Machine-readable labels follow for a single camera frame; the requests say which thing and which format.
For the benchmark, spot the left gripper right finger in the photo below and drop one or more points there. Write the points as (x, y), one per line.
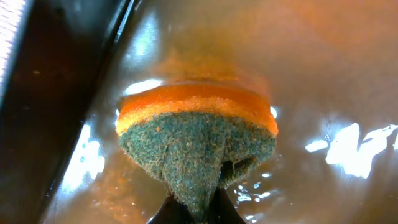
(221, 210)

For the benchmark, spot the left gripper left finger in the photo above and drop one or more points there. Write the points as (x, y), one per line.
(172, 212)

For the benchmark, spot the orange green scrub sponge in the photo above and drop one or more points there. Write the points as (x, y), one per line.
(197, 138)

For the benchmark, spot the black rectangular water basin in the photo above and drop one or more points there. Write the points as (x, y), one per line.
(328, 67)

